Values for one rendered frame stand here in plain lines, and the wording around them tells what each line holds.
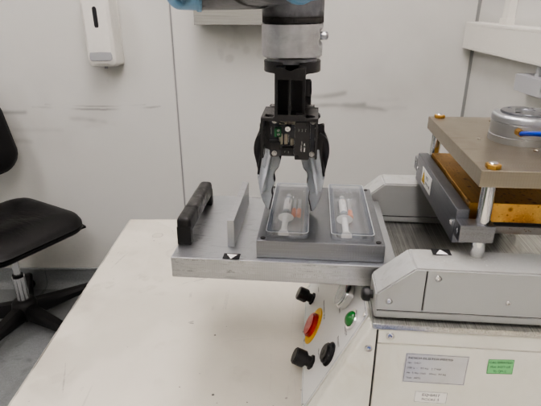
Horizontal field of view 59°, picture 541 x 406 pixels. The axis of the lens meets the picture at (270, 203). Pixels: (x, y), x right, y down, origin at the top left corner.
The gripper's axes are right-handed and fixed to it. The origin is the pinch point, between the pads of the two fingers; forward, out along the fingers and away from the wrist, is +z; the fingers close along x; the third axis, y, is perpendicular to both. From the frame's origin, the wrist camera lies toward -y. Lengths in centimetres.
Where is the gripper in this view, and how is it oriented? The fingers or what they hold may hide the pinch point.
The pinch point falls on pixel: (291, 199)
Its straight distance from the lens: 69.7
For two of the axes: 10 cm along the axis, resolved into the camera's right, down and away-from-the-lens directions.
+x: 10.0, 0.4, -0.9
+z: 0.0, 9.2, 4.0
